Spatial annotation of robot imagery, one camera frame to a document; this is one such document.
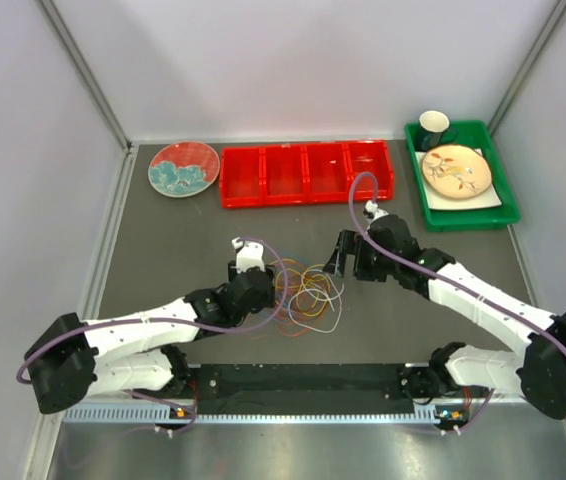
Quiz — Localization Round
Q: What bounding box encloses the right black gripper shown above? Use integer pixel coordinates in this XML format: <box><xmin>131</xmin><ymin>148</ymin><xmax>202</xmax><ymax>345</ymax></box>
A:
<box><xmin>323</xmin><ymin>230</ymin><xmax>398</xmax><ymax>282</ymax></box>

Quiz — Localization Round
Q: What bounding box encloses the brown wire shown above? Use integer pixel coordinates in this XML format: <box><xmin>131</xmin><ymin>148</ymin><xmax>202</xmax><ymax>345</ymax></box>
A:
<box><xmin>267</xmin><ymin>259</ymin><xmax>344</xmax><ymax>321</ymax></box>

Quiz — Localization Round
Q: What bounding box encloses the blue wire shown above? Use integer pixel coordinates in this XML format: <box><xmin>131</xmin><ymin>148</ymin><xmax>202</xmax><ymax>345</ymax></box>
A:
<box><xmin>275</xmin><ymin>247</ymin><xmax>314</xmax><ymax>326</ymax></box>

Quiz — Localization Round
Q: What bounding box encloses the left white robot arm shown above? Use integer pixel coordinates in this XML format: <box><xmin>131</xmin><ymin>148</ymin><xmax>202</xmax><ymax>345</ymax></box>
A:
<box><xmin>17</xmin><ymin>263</ymin><xmax>275</xmax><ymax>414</ymax></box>

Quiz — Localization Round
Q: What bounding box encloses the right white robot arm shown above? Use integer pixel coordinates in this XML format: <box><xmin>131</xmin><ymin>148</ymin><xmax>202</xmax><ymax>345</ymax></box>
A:
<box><xmin>323</xmin><ymin>210</ymin><xmax>566</xmax><ymax>420</ymax></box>

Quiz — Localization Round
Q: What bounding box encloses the red four-compartment bin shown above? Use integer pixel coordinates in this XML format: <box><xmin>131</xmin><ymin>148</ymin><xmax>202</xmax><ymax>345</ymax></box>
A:
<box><xmin>219</xmin><ymin>140</ymin><xmax>395</xmax><ymax>209</ymax></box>

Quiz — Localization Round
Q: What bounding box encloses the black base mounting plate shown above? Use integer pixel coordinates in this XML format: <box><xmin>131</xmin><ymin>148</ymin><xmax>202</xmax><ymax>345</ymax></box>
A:
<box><xmin>132</xmin><ymin>362</ymin><xmax>469</xmax><ymax>416</ymax></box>

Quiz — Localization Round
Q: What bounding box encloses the red blue floral plate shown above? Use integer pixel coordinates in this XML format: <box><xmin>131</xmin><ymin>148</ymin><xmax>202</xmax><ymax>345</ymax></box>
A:
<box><xmin>148</xmin><ymin>141</ymin><xmax>221</xmax><ymax>198</ymax></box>

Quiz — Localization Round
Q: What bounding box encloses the beige bird pattern plate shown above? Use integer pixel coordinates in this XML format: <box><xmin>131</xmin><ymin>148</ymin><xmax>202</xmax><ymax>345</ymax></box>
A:
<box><xmin>420</xmin><ymin>144</ymin><xmax>493</xmax><ymax>200</ymax></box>

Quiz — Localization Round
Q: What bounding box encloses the white square plate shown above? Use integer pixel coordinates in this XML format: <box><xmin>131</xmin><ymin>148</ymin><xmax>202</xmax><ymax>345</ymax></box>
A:
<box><xmin>416</xmin><ymin>152</ymin><xmax>502</xmax><ymax>211</ymax></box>

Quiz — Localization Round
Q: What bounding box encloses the white green cup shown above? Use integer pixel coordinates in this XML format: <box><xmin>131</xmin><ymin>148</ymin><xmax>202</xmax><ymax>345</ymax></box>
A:
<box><xmin>414</xmin><ymin>110</ymin><xmax>459</xmax><ymax>151</ymax></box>

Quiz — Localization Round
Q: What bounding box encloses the green plastic tray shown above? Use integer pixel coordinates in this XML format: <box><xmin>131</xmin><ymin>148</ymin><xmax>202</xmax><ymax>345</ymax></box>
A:
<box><xmin>404</xmin><ymin>120</ymin><xmax>521</xmax><ymax>232</ymax></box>

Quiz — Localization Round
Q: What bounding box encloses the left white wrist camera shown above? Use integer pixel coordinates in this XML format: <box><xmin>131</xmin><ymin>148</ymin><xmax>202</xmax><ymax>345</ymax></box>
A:
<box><xmin>231</xmin><ymin>237</ymin><xmax>265</xmax><ymax>274</ymax></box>

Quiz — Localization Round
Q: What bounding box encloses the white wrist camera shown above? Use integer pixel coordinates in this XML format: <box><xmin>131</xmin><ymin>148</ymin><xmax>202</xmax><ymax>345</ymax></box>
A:
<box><xmin>231</xmin><ymin>237</ymin><xmax>265</xmax><ymax>274</ymax></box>
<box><xmin>363</xmin><ymin>200</ymin><xmax>388</xmax><ymax>223</ymax></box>

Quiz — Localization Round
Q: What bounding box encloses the white wire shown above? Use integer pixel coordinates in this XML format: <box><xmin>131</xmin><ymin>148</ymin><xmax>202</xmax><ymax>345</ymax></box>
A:
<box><xmin>286</xmin><ymin>282</ymin><xmax>345</xmax><ymax>335</ymax></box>

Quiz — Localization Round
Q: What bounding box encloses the yellow wire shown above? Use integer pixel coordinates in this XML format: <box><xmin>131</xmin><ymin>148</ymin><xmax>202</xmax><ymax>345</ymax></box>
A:
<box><xmin>275</xmin><ymin>258</ymin><xmax>342</xmax><ymax>319</ymax></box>

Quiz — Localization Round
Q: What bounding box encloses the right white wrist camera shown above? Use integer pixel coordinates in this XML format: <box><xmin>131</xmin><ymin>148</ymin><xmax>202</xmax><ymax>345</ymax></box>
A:
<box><xmin>363</xmin><ymin>200</ymin><xmax>388</xmax><ymax>223</ymax></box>

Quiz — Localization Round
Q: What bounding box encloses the grey slotted cable duct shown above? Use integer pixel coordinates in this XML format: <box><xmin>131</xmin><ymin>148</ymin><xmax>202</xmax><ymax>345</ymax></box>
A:
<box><xmin>63</xmin><ymin>403</ymin><xmax>441</xmax><ymax>425</ymax></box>

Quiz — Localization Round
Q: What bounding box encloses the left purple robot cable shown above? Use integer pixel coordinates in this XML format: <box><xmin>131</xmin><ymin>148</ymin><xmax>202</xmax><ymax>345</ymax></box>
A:
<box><xmin>16</xmin><ymin>235</ymin><xmax>292</xmax><ymax>385</ymax></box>

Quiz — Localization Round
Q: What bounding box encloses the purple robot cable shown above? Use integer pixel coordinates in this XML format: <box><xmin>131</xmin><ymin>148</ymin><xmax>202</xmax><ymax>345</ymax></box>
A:
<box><xmin>347</xmin><ymin>172</ymin><xmax>566</xmax><ymax>422</ymax></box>
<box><xmin>16</xmin><ymin>235</ymin><xmax>292</xmax><ymax>385</ymax></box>

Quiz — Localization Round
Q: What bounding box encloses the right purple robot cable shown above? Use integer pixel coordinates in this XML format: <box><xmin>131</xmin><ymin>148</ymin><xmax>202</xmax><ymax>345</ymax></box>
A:
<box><xmin>347</xmin><ymin>172</ymin><xmax>566</xmax><ymax>422</ymax></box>

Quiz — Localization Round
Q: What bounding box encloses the aluminium frame left post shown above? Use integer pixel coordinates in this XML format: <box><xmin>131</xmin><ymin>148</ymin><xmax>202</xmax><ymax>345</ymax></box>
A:
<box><xmin>35</xmin><ymin>0</ymin><xmax>132</xmax><ymax>152</ymax></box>

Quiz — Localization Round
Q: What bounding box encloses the aluminium frame post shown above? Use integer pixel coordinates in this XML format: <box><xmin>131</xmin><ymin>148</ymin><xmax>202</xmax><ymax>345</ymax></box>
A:
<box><xmin>35</xmin><ymin>0</ymin><xmax>132</xmax><ymax>152</ymax></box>
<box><xmin>487</xmin><ymin>0</ymin><xmax>566</xmax><ymax>136</ymax></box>

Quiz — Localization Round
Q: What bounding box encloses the aluminium frame right post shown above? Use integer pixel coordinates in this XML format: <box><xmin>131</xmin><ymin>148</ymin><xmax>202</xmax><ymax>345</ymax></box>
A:
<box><xmin>487</xmin><ymin>0</ymin><xmax>566</xmax><ymax>136</ymax></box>

